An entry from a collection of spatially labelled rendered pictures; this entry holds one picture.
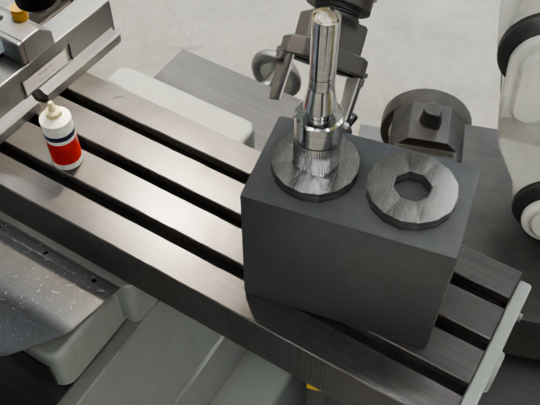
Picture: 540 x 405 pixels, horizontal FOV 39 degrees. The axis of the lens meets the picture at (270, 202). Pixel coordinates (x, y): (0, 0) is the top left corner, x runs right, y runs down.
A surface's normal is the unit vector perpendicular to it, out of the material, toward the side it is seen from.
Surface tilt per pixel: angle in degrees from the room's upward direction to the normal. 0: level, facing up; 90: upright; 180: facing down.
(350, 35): 51
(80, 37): 90
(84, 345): 90
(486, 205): 0
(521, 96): 90
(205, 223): 0
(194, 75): 0
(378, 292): 90
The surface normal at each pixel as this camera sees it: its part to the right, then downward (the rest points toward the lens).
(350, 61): 0.40, 0.14
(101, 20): 0.84, 0.44
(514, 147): -0.22, 0.77
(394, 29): 0.00, -0.61
